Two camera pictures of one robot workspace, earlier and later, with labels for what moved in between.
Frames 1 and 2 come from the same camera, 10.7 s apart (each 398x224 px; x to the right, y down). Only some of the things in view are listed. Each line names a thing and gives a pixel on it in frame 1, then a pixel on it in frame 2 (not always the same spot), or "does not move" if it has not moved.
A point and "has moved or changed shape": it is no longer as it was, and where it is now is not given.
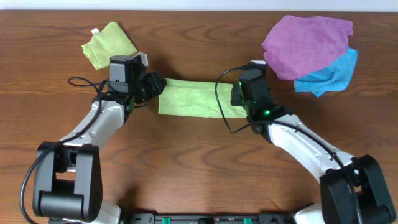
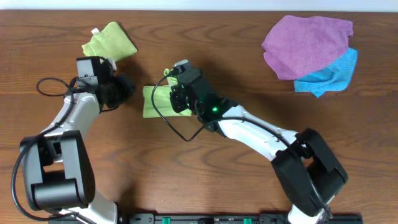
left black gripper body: [153, 86] to [125, 86]
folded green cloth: [111, 42] does not move
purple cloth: [299, 46] does not move
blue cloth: [336, 77] does not move
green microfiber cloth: [198, 98] has moved or changed shape
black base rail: [209, 218] does not move
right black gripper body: [236, 99] to [180, 102]
